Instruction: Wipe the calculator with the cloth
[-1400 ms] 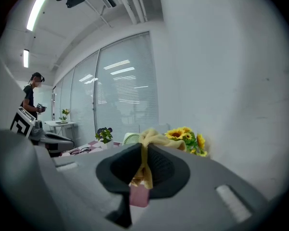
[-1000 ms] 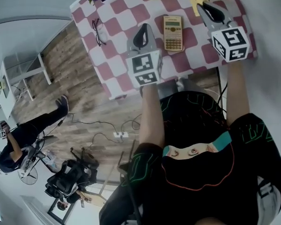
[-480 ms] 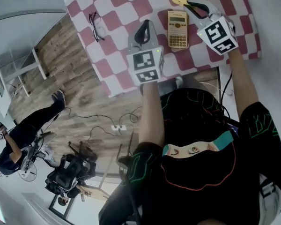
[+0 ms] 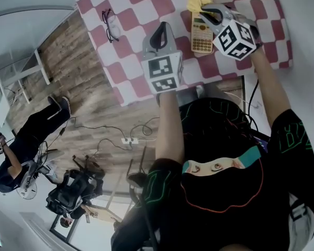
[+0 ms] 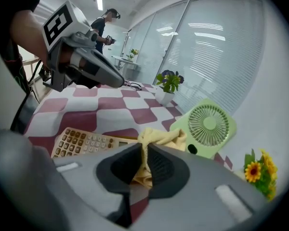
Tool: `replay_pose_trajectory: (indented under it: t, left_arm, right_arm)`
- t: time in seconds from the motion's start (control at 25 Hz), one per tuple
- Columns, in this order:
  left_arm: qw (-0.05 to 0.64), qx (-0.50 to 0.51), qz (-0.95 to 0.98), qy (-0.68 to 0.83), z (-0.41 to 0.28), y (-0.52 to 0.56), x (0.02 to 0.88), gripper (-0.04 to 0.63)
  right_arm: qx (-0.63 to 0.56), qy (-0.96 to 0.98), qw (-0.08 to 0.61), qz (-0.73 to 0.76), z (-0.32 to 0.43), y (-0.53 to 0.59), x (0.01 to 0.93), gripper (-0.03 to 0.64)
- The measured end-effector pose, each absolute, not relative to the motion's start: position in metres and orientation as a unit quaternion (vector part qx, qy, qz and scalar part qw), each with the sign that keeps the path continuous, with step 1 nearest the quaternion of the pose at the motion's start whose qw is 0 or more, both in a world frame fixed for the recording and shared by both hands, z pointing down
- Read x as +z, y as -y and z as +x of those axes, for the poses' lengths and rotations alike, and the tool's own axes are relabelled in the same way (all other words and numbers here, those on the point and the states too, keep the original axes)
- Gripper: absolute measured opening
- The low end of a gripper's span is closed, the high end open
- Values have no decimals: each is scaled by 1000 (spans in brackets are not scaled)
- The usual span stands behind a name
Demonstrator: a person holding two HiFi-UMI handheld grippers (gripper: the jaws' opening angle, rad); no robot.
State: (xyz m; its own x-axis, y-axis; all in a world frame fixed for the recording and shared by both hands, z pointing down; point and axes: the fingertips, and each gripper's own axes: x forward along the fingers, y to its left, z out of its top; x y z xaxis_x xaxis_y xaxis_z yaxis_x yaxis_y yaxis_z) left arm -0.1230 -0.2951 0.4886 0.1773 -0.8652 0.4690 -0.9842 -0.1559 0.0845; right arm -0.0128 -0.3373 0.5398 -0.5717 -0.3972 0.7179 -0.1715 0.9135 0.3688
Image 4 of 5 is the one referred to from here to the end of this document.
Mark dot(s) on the white power strip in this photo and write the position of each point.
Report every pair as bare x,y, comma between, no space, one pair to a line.
129,140

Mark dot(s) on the orange calculator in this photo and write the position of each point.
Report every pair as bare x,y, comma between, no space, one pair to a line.
201,39

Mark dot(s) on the white shelf unit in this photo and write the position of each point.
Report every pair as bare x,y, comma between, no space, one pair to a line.
21,72

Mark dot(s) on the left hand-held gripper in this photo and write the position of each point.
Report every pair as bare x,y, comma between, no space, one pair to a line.
162,70

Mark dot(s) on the person's black printed shirt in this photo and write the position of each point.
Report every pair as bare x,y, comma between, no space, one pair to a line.
225,192

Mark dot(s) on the black office chair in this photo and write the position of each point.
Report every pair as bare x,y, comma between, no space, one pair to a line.
73,184

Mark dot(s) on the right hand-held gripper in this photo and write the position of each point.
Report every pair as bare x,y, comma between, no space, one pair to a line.
234,39

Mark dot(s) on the black metal stand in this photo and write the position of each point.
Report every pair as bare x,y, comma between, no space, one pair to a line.
137,171

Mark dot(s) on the person's right forearm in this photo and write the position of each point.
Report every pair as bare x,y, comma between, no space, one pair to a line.
270,88

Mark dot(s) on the person's left forearm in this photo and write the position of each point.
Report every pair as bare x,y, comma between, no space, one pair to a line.
170,127

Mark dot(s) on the red white checkered tablecloth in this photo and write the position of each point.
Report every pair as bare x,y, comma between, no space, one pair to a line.
136,17

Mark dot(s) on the black eyeglasses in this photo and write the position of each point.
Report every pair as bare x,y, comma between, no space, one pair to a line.
111,26

